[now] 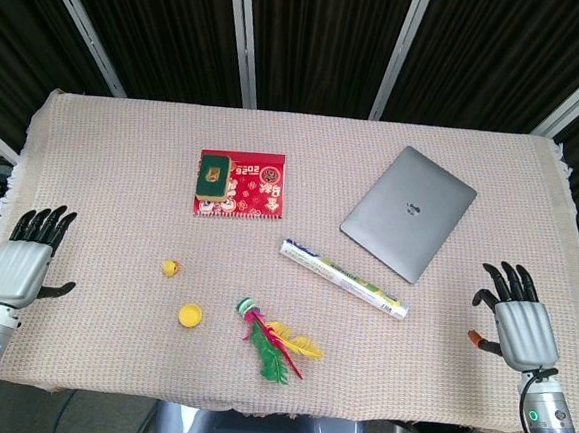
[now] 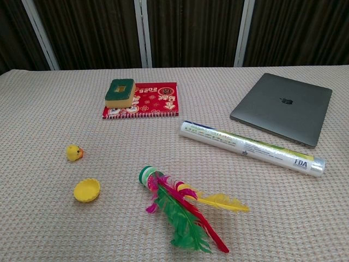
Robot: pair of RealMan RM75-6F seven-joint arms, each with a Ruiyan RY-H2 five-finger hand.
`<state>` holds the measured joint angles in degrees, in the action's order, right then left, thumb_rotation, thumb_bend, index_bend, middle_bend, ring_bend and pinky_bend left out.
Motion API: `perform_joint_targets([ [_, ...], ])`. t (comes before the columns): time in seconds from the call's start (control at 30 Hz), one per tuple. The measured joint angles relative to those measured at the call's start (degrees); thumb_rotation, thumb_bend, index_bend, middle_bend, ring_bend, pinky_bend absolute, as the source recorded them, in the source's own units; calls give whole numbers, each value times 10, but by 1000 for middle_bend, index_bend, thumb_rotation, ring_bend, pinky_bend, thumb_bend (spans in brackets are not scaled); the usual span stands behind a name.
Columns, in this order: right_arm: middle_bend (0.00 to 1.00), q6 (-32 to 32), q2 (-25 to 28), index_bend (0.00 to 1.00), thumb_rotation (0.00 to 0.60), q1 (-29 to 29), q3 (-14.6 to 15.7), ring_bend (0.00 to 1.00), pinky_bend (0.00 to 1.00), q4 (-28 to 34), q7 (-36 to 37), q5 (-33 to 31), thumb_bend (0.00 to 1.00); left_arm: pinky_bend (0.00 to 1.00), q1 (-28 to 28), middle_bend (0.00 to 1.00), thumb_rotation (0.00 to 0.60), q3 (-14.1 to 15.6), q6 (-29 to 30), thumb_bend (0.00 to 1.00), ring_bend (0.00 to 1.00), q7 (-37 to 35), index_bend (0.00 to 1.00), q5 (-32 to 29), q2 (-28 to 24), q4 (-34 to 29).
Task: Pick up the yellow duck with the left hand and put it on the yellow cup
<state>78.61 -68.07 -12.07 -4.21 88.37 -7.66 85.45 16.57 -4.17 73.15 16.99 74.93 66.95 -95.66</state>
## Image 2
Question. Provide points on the cling film roll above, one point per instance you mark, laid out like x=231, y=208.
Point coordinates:
x=245, y=148

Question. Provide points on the dark pleated curtain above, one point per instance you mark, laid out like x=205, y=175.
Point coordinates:
x=191, y=30

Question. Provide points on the colourful feather shuttlecock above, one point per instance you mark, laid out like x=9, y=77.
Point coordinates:
x=180, y=214

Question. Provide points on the red spiral calendar notebook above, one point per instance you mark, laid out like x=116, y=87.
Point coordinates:
x=159, y=101

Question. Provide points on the small green box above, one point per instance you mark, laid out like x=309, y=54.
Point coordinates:
x=120, y=95

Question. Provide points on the yellow round plastic disc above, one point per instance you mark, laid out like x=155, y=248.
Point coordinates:
x=86, y=191

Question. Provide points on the white metal frame post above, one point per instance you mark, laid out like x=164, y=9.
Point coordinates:
x=143, y=32
x=41, y=35
x=244, y=32

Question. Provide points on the beige woven tablecloth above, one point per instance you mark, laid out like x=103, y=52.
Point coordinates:
x=54, y=109

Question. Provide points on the small yellow duck toy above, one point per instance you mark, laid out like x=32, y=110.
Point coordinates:
x=73, y=152

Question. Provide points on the grey closed laptop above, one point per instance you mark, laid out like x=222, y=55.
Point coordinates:
x=283, y=112

